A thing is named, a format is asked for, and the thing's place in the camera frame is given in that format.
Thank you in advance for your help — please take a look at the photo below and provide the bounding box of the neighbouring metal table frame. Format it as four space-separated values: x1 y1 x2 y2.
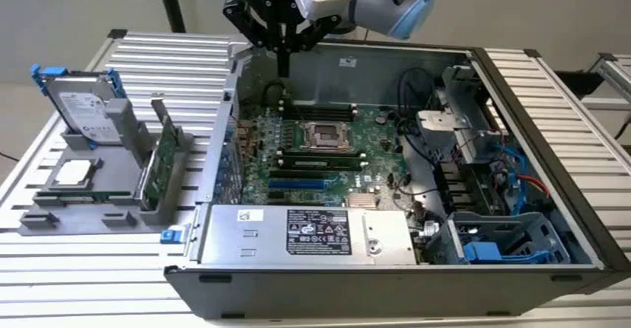
556 52 631 112

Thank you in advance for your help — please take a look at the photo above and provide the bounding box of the grey metal drive cage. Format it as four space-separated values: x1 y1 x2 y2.
432 64 508 166

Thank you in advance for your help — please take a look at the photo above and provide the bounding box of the grey disk bay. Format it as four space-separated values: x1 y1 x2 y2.
427 211 576 267

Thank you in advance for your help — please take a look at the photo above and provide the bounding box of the silver metal bracket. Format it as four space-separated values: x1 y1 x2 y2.
415 109 471 139

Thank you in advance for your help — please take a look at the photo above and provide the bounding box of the blue expansion slot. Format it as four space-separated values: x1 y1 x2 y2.
268 179 331 191

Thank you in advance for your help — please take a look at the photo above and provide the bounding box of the green motherboard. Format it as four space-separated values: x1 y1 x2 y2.
236 104 410 211

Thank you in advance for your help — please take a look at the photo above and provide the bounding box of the black stand pole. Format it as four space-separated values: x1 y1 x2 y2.
154 0 187 33

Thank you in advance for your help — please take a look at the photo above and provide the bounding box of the red wire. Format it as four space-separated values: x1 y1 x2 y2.
522 174 551 199

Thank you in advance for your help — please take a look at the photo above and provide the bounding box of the green graphics card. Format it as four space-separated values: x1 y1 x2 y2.
135 93 184 211

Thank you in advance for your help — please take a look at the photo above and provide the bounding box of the blue wire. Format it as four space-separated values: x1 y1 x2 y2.
492 141 532 216

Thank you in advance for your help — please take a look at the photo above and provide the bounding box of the thin black cable loop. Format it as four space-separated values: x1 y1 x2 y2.
395 67 436 122

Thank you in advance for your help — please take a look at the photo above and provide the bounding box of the bare green RAM stick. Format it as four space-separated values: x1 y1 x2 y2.
36 191 135 202

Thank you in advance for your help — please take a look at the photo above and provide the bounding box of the RAM stick with white label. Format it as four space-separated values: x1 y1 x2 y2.
280 157 364 170

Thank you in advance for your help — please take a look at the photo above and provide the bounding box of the hard disk in blue carrier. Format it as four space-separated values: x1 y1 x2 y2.
30 64 124 150

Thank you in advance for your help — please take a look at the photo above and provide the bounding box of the grey parts rack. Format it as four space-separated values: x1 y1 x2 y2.
18 98 196 236

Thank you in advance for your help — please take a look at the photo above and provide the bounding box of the long black expansion slot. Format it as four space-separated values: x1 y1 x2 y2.
270 168 336 180

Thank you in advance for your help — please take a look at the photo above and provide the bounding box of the silver power supply unit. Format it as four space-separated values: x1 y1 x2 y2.
196 204 420 266

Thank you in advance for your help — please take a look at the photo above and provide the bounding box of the silver CPU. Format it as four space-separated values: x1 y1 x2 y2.
54 160 95 185

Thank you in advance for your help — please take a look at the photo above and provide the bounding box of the blue case latch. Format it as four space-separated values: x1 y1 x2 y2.
160 224 191 244

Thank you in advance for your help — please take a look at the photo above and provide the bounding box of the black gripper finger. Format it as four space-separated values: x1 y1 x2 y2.
222 0 286 78
283 15 342 78

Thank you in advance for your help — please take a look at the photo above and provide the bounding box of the CPU socket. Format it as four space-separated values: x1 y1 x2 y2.
294 120 354 151

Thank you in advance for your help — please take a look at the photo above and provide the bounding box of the metal socket cover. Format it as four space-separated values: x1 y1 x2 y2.
295 120 354 151

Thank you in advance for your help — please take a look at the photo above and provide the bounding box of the blue disk carrier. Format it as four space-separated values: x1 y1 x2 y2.
462 241 554 264

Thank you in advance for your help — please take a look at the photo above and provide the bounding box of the open grey PC case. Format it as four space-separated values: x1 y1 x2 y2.
164 33 631 321

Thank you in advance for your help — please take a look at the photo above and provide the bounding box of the small silver chipset heatsink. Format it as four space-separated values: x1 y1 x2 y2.
347 194 379 209

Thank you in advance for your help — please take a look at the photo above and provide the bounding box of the thick black cable loop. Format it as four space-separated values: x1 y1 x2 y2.
263 79 290 108

